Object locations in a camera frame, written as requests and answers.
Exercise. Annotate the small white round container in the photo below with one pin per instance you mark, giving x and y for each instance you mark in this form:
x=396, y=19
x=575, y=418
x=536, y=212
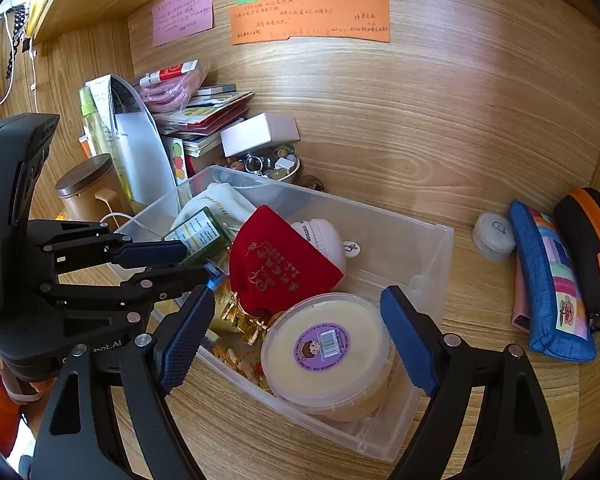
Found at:
x=494, y=237

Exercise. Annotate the white cup with trinkets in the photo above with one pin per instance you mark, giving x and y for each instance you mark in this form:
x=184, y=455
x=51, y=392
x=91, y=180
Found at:
x=282, y=167

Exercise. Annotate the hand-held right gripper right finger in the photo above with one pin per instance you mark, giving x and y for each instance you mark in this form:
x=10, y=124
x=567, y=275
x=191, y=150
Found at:
x=410, y=340

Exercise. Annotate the pink paper note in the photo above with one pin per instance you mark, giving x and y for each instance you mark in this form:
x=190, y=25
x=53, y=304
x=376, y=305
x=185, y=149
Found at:
x=182, y=12

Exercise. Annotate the white cardboard box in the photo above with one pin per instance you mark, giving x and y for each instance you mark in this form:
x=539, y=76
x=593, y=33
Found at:
x=255, y=135

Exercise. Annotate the orange paper note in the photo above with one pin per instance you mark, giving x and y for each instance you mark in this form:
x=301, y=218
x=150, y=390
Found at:
x=310, y=20

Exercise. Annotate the wooden shelf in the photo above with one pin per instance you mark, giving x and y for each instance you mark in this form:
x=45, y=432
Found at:
x=80, y=5

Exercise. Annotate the box with coloured dots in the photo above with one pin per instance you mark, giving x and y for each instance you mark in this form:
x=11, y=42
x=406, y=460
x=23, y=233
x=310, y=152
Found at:
x=177, y=160

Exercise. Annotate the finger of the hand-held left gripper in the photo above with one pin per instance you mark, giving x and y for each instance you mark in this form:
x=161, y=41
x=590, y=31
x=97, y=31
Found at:
x=150, y=254
x=215, y=275

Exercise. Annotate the black case with orange zipper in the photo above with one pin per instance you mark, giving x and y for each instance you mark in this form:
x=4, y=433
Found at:
x=575, y=230

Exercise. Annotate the stack of booklets and cards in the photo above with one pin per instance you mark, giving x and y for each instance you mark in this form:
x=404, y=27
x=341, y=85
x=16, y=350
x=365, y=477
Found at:
x=215, y=115

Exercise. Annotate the small orange packet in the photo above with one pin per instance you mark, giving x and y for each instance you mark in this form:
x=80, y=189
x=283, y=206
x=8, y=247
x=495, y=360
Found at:
x=85, y=146

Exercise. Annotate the pink round handheld device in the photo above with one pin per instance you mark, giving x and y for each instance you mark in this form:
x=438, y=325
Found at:
x=325, y=240

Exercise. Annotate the clear plastic storage bin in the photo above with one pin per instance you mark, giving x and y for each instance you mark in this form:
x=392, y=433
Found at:
x=405, y=260

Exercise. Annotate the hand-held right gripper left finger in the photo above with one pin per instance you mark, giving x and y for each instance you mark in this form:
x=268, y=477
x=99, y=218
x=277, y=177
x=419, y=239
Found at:
x=185, y=345

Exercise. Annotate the white printed leaflet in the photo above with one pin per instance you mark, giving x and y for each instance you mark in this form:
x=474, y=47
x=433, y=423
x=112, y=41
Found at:
x=100, y=95

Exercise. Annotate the red velvet pouch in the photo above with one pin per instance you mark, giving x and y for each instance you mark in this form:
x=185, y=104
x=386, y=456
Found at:
x=275, y=260

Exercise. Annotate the blue patchwork pencil case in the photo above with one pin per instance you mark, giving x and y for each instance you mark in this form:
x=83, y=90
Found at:
x=525, y=240

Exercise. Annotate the yellow hanging item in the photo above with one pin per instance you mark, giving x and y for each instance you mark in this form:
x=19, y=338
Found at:
x=37, y=15

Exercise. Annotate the dark green bottle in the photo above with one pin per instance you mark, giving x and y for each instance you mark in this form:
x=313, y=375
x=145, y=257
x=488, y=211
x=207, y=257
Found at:
x=200, y=230

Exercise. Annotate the wooden desktop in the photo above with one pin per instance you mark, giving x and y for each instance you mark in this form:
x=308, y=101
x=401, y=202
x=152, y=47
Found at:
x=480, y=300

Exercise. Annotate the frosted white plastic pouch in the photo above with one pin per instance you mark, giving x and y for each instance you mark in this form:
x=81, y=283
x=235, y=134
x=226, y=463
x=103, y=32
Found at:
x=140, y=160

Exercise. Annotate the brown lidded mug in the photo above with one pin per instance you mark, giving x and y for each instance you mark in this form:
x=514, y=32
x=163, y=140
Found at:
x=85, y=195

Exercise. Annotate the clear tub of cream paste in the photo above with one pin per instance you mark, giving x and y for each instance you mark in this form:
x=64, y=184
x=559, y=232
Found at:
x=325, y=355

